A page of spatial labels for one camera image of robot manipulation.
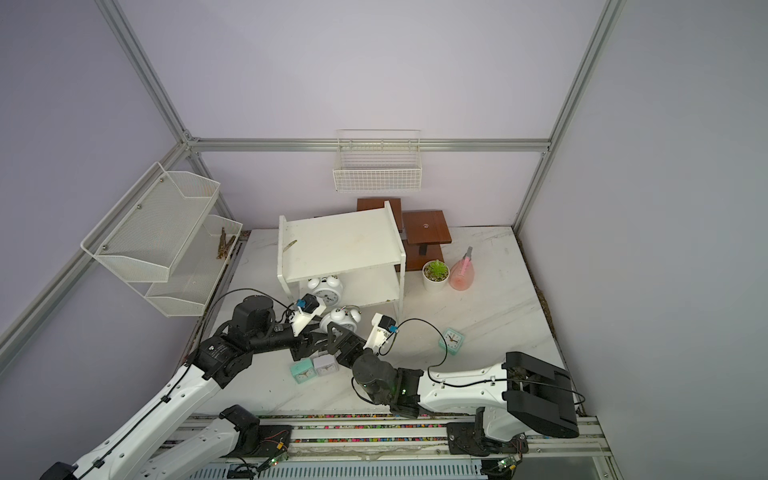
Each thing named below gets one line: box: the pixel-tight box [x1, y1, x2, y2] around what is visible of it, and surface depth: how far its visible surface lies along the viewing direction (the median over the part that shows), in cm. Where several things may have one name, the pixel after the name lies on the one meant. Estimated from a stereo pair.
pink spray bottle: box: [449, 246, 475, 291], surface depth 105 cm
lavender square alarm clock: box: [312, 354, 339, 377], surface depth 83 cm
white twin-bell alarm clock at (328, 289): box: [307, 275, 343, 307], surface depth 76 cm
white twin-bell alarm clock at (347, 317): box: [320, 306, 363, 333], surface depth 71 cm
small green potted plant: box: [422, 260, 450, 293], surface depth 99 cm
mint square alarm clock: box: [438, 328, 465, 355], surface depth 90 cm
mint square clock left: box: [290, 358, 318, 384], surface depth 82 cm
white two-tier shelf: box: [277, 201, 406, 311], surface depth 75 cm
